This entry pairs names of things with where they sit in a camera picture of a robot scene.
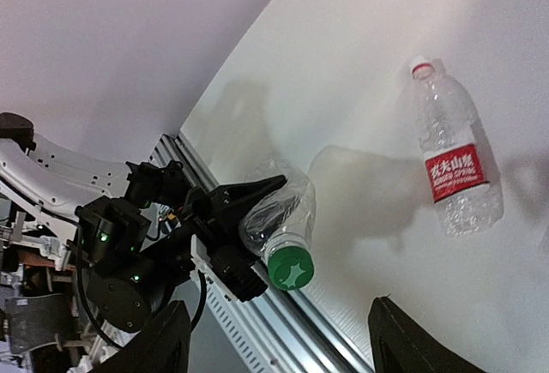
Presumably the green bottle cap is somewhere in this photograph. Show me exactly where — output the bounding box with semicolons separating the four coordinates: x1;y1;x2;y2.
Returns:
267;245;315;291

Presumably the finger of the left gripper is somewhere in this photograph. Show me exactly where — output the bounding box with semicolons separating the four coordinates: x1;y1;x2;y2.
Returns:
214;175;287;227

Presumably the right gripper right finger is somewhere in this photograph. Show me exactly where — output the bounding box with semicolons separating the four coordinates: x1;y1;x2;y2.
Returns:
368;297;482;373

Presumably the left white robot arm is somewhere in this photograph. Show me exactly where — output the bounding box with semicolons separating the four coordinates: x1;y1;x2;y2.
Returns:
1;112;287;333

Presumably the red label water bottle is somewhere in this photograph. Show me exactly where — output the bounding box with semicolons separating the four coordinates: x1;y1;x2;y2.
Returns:
409;56;504;238

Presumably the clear bottle green cap ring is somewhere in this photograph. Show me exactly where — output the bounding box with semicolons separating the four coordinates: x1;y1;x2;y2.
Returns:
238;165;317;292

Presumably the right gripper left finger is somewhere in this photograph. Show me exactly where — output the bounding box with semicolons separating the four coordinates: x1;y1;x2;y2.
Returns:
92;300;191;373

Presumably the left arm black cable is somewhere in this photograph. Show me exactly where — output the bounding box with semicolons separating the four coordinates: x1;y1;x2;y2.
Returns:
72;218;211;348

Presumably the aluminium front rail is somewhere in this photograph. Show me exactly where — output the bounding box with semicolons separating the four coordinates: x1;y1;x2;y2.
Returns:
152;132;378;373

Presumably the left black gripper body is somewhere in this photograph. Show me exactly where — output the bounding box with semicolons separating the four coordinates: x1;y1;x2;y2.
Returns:
171;183;267;304

